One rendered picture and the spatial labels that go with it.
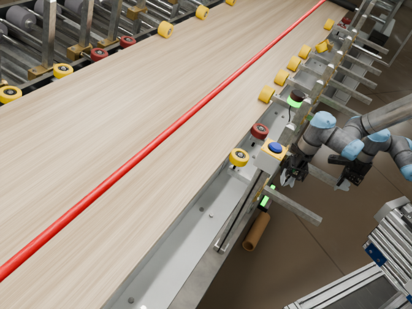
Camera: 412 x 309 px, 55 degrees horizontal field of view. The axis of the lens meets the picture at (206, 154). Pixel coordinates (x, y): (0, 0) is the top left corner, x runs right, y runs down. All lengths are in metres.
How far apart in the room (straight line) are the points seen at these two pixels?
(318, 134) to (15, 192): 0.98
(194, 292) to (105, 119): 0.73
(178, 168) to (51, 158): 0.44
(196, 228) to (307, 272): 1.13
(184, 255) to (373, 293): 1.28
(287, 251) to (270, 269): 0.21
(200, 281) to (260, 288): 1.01
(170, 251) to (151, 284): 0.17
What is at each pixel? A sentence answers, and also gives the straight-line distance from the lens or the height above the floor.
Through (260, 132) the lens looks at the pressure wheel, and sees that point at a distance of 1.81.
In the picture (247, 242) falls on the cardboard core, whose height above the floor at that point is 0.01.
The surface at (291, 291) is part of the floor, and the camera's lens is 2.50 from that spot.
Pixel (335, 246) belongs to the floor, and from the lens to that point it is 2.90.
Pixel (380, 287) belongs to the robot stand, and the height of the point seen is 0.21.
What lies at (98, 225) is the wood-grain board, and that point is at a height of 0.90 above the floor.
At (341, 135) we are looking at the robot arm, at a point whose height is 1.23.
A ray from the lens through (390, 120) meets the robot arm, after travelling 1.47.
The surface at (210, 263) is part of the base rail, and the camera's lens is 1.50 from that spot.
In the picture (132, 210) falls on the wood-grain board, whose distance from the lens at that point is 1.29.
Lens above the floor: 1.89
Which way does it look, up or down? 39 degrees down
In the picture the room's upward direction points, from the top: 22 degrees clockwise
